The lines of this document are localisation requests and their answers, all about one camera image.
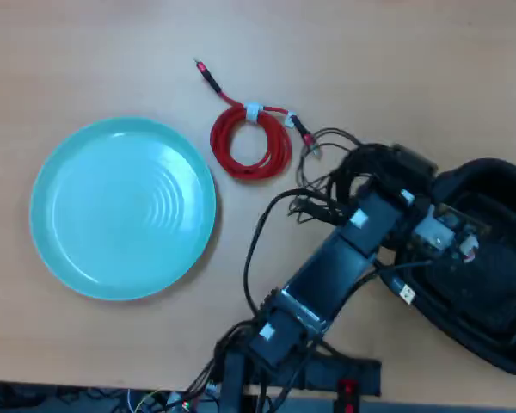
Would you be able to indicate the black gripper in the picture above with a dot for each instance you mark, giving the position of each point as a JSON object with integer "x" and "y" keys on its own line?
{"x": 415, "y": 165}

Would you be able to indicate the green round bowl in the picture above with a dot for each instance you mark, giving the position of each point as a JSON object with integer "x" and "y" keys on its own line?
{"x": 120, "y": 211}

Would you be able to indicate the black square bowl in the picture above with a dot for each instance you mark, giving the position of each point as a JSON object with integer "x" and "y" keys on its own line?
{"x": 494, "y": 284}

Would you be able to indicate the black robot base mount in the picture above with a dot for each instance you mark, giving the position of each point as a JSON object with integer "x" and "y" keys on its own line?
{"x": 352, "y": 370}

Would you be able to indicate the black box red display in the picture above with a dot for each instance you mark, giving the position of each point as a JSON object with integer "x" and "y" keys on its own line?
{"x": 347, "y": 393}

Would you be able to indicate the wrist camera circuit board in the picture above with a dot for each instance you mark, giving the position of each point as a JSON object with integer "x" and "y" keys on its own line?
{"x": 443, "y": 234}

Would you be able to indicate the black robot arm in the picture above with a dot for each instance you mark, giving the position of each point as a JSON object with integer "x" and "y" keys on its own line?
{"x": 327, "y": 266}

